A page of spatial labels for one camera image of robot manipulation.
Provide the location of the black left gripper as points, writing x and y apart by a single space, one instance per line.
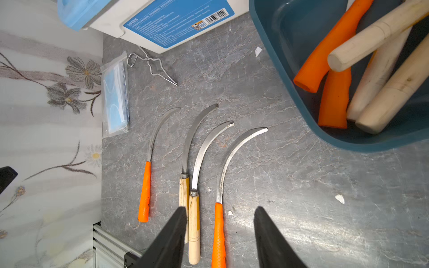
7 175

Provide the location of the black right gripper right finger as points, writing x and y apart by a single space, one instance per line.
273 249

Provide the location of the white paper scrap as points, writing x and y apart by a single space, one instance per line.
340 198
258 50

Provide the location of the white paper scrap right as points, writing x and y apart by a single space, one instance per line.
340 198

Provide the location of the white box with blue lid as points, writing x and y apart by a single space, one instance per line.
157 26

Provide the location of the blue face masks pack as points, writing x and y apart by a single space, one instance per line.
115 112

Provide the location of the teal plastic storage tray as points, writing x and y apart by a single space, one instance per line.
290 31

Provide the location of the silver metal tongs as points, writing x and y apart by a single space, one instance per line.
155 65

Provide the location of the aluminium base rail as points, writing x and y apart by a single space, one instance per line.
110 252

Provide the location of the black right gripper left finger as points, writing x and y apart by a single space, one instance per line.
167 249

